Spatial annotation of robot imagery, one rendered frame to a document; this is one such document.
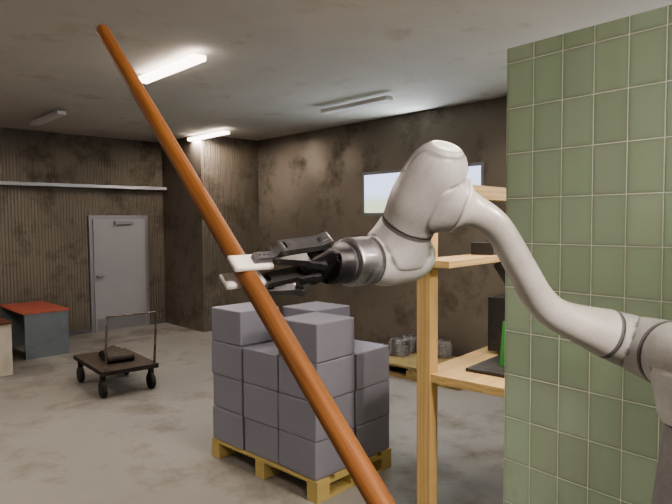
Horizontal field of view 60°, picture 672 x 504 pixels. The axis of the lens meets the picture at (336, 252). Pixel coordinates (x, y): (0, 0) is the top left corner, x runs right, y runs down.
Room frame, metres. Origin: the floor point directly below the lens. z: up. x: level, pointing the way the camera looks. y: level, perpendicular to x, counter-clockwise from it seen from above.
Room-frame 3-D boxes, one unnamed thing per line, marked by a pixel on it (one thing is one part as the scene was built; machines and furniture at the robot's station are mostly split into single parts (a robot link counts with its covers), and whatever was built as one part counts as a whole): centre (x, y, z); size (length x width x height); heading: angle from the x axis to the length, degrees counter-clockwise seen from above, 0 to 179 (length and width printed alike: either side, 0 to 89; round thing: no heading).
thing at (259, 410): (4.80, 0.32, 0.65); 1.29 x 0.86 x 1.30; 47
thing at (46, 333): (9.17, 4.84, 0.35); 1.31 x 0.68 x 0.70; 44
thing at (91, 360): (7.09, 2.74, 0.49); 1.26 x 0.72 x 0.98; 43
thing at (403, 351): (7.59, -1.25, 0.19); 1.45 x 0.96 x 0.39; 44
